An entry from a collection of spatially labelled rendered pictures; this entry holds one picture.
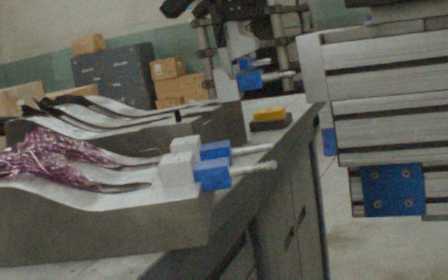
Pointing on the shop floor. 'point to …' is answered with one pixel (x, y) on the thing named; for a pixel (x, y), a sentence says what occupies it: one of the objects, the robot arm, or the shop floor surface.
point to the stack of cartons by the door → (176, 83)
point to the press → (273, 28)
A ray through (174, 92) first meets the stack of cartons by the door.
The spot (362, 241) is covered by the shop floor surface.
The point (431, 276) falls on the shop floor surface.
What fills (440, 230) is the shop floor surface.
